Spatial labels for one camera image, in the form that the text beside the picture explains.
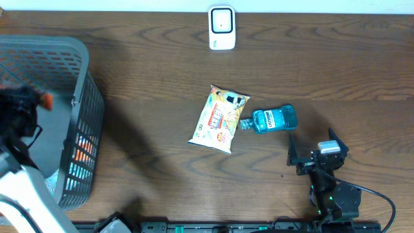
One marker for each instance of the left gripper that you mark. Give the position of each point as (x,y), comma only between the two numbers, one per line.
(20,102)

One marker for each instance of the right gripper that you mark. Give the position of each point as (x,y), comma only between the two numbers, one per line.
(292,160)

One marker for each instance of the blue mouthwash bottle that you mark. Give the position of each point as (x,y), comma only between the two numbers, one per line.
(264,121)

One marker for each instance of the yellow snack bag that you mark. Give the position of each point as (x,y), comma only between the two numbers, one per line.
(219,119)

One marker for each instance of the brown Top chocolate bar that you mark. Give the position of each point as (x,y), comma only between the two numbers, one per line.
(46,101)

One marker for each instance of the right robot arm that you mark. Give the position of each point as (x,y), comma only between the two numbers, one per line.
(337,203)

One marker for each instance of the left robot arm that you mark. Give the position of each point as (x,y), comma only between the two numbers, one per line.
(25,199)

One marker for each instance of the white barcode scanner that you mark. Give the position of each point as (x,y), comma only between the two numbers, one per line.
(221,28)

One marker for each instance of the grey plastic shopping basket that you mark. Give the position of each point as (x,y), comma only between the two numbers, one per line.
(67,148)

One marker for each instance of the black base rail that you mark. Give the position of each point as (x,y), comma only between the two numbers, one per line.
(281,226)

